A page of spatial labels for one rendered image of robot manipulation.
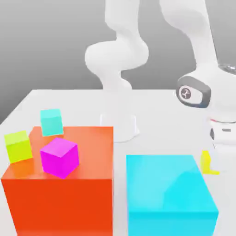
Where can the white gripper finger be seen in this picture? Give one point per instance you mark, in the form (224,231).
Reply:
(214,162)

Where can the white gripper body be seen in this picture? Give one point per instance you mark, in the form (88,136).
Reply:
(224,137)

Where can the small yellow cube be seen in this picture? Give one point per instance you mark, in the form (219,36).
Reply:
(205,162)

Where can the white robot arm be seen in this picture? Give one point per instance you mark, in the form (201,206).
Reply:
(119,55)

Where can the small magenta cube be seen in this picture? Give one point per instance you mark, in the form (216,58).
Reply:
(59,158)

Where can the small turquoise cube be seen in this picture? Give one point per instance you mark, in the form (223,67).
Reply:
(51,123)

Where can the small lime green cube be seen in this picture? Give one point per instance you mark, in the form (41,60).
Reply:
(18,147)

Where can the large cyan box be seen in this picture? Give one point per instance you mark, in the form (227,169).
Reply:
(166,184)

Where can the large orange box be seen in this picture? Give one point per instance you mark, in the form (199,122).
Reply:
(55,202)

